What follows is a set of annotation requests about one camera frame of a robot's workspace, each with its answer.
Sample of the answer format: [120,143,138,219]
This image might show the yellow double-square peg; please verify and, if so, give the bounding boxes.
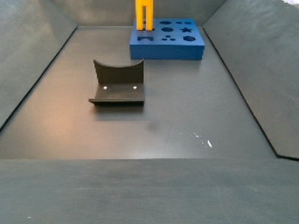
[135,0,155,31]

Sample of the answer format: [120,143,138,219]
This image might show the blue shape-sorting block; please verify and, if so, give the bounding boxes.
[130,18,204,60]

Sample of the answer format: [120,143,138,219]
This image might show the black curved holder bracket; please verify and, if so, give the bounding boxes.
[88,60,146,105]

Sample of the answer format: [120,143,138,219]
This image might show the grey bin enclosure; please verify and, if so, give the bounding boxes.
[0,0,299,224]

